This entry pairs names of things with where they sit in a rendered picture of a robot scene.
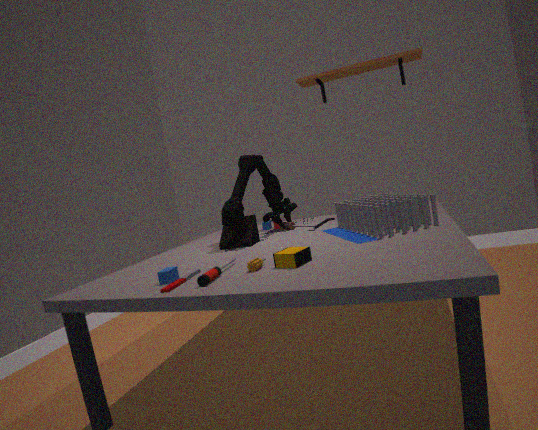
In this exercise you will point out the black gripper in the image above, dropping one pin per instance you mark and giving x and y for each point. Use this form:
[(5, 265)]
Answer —
[(275, 214)]

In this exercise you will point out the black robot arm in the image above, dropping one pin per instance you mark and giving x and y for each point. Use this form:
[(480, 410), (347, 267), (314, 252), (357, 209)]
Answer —
[(232, 211)]

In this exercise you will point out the red and black screwdriver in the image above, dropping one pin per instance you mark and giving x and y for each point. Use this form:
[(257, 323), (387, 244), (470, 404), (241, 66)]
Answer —
[(210, 275)]

